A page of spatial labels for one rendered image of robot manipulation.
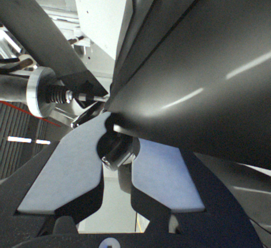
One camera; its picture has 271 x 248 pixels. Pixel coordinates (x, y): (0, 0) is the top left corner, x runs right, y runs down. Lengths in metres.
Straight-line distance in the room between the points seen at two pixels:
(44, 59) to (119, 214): 7.46
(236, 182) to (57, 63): 0.33
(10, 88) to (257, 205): 0.34
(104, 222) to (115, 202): 0.79
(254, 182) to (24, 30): 0.39
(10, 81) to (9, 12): 0.12
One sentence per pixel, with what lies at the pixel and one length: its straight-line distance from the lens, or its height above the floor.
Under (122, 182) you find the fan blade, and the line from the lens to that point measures 0.53.
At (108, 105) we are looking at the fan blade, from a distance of 0.17.
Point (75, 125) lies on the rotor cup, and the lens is 0.29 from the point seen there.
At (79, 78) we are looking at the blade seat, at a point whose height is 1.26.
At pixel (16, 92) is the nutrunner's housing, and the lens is 0.27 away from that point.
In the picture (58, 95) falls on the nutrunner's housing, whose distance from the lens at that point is 0.25.
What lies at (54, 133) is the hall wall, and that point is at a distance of 13.07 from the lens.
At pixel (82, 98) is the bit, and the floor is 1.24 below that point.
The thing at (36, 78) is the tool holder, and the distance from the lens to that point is 0.24.
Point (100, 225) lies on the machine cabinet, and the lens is 7.79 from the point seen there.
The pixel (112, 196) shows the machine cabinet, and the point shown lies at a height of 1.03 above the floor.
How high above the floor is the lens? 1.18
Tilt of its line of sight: 6 degrees down
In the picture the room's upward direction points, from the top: 84 degrees counter-clockwise
